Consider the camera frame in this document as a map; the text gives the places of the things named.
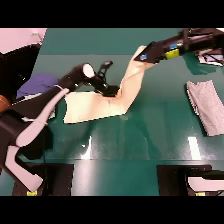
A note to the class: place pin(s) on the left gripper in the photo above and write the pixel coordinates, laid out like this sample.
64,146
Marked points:
107,90

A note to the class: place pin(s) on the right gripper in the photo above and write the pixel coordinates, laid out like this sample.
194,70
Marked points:
156,51

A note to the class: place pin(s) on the cream garment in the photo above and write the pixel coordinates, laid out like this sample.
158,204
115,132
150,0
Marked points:
90,106

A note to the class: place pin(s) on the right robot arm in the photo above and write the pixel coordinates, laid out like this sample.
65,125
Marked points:
203,37

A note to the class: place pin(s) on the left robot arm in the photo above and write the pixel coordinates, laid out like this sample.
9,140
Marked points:
40,106

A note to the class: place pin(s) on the purple garment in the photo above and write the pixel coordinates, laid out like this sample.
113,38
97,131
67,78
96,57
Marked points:
38,83

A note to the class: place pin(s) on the black garment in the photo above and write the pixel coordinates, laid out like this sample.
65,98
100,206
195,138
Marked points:
16,71

